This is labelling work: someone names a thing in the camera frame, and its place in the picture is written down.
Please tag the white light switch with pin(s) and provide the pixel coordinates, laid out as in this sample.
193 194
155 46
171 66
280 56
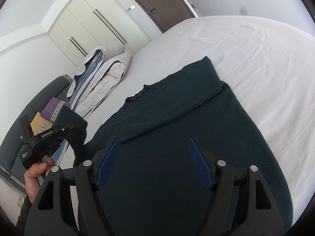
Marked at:
131 8

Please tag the folded grey blue duvet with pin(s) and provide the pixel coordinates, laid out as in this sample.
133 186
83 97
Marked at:
100 72

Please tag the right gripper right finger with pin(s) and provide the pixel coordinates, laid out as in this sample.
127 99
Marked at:
256 210

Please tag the brown door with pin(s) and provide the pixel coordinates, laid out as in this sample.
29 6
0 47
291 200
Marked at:
166 13

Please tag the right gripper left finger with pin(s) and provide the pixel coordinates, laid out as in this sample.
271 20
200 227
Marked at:
52 212

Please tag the left hand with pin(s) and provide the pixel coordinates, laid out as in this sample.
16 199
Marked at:
31 175

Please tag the yellow patterned cushion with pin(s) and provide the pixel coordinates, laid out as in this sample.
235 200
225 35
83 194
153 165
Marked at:
40 124

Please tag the white bed sheet mattress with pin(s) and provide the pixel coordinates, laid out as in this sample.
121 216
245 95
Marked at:
269 67

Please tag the blue pillow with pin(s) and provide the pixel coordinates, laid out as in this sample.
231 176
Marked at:
60 152

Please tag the purple patterned cushion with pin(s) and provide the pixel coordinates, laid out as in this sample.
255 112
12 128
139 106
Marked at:
52 109

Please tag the cream wardrobe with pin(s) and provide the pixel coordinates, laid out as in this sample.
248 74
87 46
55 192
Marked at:
86 24

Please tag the dark green knit sweater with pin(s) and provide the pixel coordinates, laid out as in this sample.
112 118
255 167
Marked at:
154 187

